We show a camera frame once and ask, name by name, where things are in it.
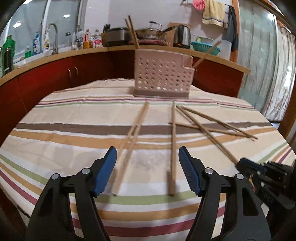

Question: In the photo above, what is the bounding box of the wooden chopstick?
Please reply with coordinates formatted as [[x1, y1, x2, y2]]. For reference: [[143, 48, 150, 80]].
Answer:
[[177, 105, 258, 140], [111, 107, 149, 196], [125, 19, 138, 49], [176, 105, 239, 165], [176, 123, 258, 140], [128, 15, 139, 49], [192, 40, 222, 70], [117, 101, 149, 159], [169, 101, 176, 196]]

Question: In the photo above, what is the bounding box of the wooden kitchen countertop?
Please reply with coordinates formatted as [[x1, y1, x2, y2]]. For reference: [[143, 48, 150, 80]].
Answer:
[[1, 45, 251, 85]]

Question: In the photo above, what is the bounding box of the steel kitchen faucet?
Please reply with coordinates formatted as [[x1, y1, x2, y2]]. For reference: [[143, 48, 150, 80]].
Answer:
[[45, 22, 60, 55]]

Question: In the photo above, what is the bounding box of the striped tablecloth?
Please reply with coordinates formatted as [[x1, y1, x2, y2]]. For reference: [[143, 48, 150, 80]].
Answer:
[[1, 79, 295, 240]]

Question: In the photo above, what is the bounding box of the wooden chopstick in basket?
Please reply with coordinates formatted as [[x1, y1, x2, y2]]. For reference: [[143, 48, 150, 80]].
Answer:
[[192, 40, 222, 70], [125, 19, 138, 49]]

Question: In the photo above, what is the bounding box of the white plastic container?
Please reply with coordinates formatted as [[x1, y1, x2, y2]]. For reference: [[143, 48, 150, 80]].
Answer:
[[219, 40, 232, 60]]

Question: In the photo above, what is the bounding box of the teal plastic colander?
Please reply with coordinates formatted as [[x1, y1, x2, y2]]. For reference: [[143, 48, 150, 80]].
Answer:
[[191, 42, 221, 56]]

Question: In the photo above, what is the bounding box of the pink perforated utensil basket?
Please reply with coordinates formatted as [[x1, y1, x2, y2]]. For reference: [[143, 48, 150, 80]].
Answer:
[[133, 49, 195, 99]]

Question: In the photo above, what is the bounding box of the dark hanging cloth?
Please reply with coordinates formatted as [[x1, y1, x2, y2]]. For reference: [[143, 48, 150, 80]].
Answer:
[[224, 6, 239, 52]]

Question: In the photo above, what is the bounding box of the steel electric kettle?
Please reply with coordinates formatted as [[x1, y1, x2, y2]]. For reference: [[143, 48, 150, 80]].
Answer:
[[173, 25, 191, 49]]

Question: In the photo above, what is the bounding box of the yellow hanging towel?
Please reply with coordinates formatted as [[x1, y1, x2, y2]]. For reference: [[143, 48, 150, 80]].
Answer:
[[202, 0, 225, 27]]

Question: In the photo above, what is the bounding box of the red induction cooker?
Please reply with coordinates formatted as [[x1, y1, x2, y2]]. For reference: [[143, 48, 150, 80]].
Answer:
[[138, 39, 171, 47]]

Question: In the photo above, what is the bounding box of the steel wok with lid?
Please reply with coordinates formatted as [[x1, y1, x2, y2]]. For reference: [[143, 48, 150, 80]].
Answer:
[[135, 21, 177, 41]]

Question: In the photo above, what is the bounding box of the pink rubber glove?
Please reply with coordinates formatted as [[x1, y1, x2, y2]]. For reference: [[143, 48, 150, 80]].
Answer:
[[192, 0, 205, 11]]

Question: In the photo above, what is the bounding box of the small green soap bottle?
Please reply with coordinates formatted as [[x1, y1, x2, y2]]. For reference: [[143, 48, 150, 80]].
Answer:
[[25, 45, 32, 59]]

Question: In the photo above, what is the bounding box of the blue detergent bottle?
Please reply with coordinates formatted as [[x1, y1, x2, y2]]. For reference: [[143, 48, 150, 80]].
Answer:
[[33, 31, 42, 55]]

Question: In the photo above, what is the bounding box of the black thermos flask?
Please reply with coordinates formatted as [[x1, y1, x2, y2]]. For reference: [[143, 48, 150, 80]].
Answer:
[[4, 48, 13, 75]]

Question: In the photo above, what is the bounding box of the white spray bottle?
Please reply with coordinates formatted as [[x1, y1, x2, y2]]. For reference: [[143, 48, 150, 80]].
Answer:
[[43, 29, 50, 51]]

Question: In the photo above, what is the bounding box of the green thermos bottle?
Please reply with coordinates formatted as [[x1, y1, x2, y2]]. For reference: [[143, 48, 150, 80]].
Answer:
[[1, 35, 16, 75]]

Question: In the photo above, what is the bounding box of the black rice cooker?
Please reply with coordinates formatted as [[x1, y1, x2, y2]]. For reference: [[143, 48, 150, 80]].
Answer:
[[106, 27, 132, 47]]

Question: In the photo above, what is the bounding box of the red white seasoning bag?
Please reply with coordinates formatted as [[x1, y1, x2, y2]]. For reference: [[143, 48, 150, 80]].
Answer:
[[91, 29, 103, 48]]

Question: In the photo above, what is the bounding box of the orange oil bottle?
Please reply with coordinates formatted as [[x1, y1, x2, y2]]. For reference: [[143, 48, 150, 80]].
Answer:
[[83, 29, 92, 49]]

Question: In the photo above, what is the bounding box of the window with curtain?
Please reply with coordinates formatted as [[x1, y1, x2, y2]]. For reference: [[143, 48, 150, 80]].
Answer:
[[1, 1, 82, 60]]

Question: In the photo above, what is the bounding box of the white mug green handle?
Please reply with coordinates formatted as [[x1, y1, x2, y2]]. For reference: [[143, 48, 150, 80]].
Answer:
[[196, 37, 214, 45]]

